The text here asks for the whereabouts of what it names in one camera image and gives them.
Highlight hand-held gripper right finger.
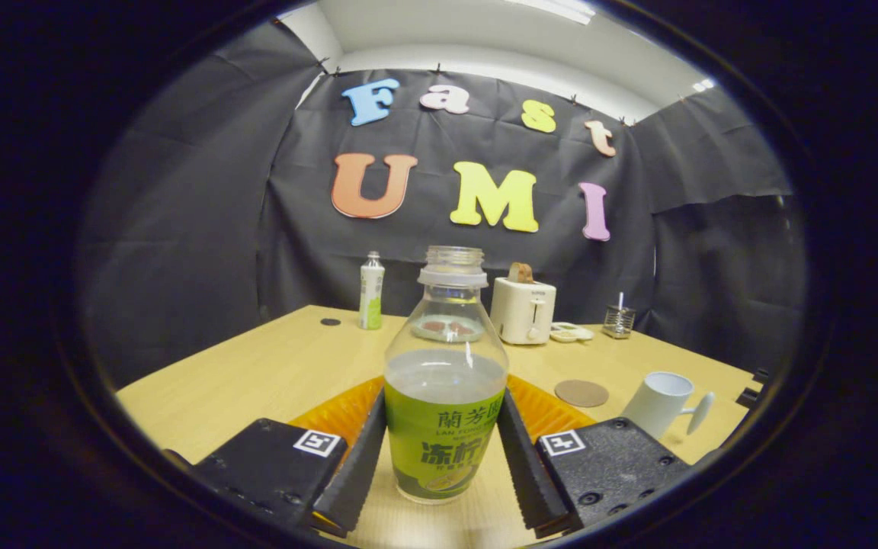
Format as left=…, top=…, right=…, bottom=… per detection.
left=496, top=374, right=693, bottom=538

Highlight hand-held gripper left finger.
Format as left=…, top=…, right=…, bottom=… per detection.
left=195, top=376, right=388, bottom=538

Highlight clear juice bottle green label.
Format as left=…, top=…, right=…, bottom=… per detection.
left=383, top=246, right=510, bottom=506

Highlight round brown coaster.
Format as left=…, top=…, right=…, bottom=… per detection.
left=554, top=380, right=610, bottom=409

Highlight light grey cup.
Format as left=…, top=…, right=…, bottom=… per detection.
left=622, top=371, right=716, bottom=441

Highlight slim white green bottle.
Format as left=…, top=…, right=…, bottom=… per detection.
left=358, top=251, right=386, bottom=331

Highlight wooden table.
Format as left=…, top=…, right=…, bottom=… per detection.
left=115, top=305, right=764, bottom=549

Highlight white divided tray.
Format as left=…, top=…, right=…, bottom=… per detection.
left=550, top=322, right=594, bottom=344

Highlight white toaster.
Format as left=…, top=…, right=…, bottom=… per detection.
left=489, top=277, right=557, bottom=345

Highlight black backdrop cloth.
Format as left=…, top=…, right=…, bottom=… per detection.
left=77, top=19, right=809, bottom=390

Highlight ceiling light panel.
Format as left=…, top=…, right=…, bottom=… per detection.
left=508, top=0, right=596, bottom=25

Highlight glass cup in wire holder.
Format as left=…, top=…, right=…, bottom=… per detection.
left=604, top=305, right=636, bottom=339

